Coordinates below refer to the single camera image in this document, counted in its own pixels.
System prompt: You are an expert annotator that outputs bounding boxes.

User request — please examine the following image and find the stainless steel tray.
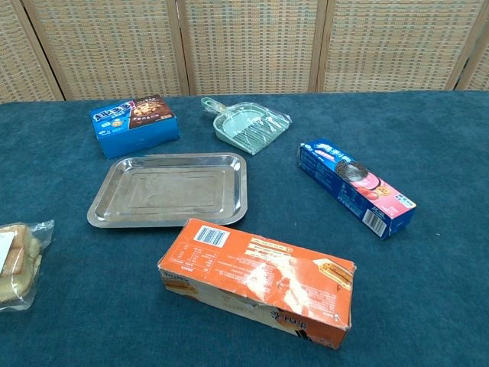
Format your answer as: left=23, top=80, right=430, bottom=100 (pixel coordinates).
left=86, top=152, right=249, bottom=229

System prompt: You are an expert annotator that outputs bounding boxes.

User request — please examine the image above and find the bagged sliced bread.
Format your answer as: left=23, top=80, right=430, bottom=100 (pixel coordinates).
left=0, top=219, right=56, bottom=311

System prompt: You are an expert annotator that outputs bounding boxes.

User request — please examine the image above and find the green dustpan in plastic wrap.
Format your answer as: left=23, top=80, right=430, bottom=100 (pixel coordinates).
left=200, top=96, right=293, bottom=156

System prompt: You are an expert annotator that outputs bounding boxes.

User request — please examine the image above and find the orange cracker box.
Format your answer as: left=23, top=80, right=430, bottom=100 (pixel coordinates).
left=157, top=218, right=358, bottom=340

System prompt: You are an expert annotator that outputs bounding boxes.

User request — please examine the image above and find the blue Oreo cookie box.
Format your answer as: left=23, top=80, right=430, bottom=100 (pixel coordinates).
left=297, top=138, right=417, bottom=241

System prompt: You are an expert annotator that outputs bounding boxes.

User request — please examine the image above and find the blue chocolate chip cookie box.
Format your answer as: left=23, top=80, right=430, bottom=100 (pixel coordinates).
left=89, top=94, right=181, bottom=160

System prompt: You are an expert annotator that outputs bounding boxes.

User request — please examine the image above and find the woven folding screen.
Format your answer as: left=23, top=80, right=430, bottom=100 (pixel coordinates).
left=0, top=0, right=489, bottom=103

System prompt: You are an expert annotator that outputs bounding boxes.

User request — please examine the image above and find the blue tablecloth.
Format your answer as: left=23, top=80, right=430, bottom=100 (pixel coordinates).
left=0, top=89, right=489, bottom=367

